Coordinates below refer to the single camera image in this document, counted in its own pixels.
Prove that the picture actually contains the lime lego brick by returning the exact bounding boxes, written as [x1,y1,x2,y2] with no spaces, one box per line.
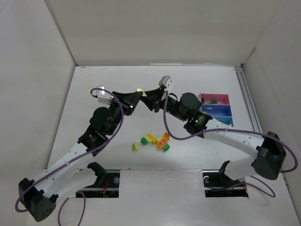
[135,88,147,97]
[131,143,139,152]

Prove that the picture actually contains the orange lego brick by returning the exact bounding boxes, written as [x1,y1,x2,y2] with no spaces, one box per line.
[164,133,170,140]

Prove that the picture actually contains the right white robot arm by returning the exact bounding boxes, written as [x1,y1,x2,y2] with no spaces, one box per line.
[141,88,286,180]

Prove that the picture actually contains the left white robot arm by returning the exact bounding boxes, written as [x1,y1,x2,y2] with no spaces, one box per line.
[15,91,147,222]

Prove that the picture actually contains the purple-blue container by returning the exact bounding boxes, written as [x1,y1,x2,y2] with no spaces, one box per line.
[200,104,232,117]

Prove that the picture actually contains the green lego in pile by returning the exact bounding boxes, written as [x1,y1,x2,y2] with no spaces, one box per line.
[141,137,149,145]

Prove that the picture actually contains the yellow curved lego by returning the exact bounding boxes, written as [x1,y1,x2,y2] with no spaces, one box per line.
[144,134,157,145]

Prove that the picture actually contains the pink container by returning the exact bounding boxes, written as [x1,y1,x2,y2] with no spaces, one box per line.
[198,93,230,105]

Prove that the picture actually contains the light blue container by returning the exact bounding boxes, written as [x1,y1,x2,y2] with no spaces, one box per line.
[212,116,234,127]

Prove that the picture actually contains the orange flower print lego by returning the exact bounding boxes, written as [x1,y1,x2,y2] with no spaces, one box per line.
[157,138,169,150]

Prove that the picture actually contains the green lego right of pile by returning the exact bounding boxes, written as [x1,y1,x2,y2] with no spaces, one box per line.
[163,144,170,152]

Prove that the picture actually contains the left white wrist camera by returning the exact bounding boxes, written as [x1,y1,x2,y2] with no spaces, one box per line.
[96,86,114,105]

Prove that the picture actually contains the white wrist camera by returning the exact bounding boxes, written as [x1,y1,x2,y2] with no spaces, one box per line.
[96,86,114,105]
[158,75,175,93]

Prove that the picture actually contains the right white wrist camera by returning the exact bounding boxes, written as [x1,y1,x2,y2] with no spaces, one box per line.
[158,75,175,93]

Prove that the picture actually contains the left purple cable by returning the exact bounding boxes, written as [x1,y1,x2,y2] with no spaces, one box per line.
[15,88,125,226]

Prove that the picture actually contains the aluminium rail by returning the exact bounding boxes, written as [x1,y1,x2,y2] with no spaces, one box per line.
[234,65,262,132]

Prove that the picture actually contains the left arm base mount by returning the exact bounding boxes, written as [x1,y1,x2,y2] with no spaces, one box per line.
[80,162,120,198]

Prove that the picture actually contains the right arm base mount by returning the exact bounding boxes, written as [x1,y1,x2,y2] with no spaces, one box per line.
[202,161,248,198]

